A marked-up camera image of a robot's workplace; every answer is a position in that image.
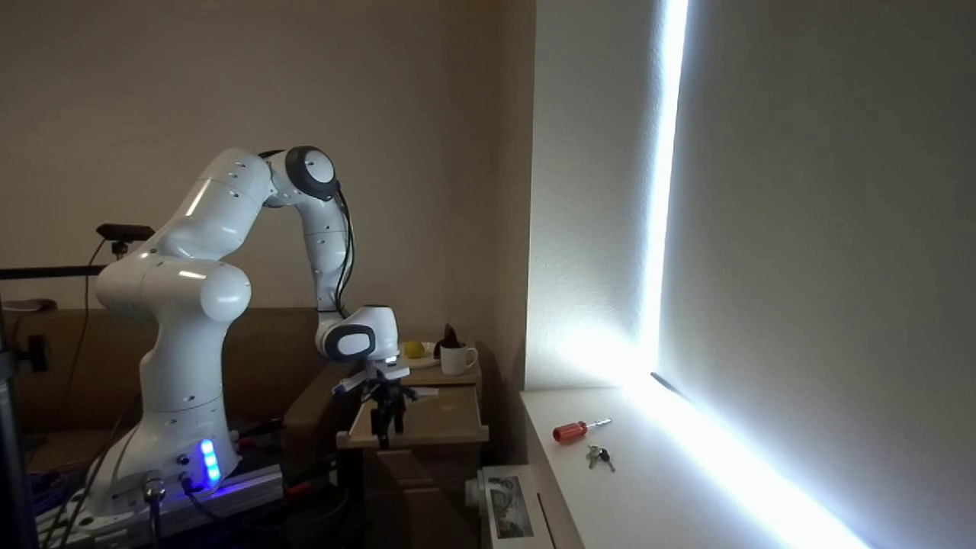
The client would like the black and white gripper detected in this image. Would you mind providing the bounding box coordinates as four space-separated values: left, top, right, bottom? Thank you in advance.
331 359 419 451

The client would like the wooden nightstand drawer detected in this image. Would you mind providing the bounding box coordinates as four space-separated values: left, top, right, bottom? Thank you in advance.
331 380 494 455

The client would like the black tool in mug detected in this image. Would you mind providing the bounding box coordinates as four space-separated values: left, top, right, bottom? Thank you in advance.
433 322 463 359

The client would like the brown leather armchair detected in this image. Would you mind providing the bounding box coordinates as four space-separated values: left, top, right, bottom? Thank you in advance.
0 306 354 486

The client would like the black camera boom pole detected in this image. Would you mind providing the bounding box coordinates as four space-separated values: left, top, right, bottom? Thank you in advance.
0 264 117 285

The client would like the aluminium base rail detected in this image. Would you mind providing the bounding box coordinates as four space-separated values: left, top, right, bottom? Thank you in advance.
33 460 289 546

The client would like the black camera on stand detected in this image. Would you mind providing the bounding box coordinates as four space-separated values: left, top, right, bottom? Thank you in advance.
93 220 156 261

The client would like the white mug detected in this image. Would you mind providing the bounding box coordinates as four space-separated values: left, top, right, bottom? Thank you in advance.
436 341 481 380

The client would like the grey window roller blind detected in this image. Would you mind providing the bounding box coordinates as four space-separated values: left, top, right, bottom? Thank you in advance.
655 0 976 549

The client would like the light wooden nightstand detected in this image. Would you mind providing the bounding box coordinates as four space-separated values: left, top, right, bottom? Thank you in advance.
346 348 490 549

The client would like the red-handled screwdriver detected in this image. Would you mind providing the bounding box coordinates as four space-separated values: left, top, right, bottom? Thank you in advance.
550 413 617 447

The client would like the white window sill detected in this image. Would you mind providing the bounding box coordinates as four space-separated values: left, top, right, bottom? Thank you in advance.
519 380 878 549

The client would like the small bunch of keys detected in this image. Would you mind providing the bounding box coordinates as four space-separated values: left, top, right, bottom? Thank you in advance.
581 442 619 475

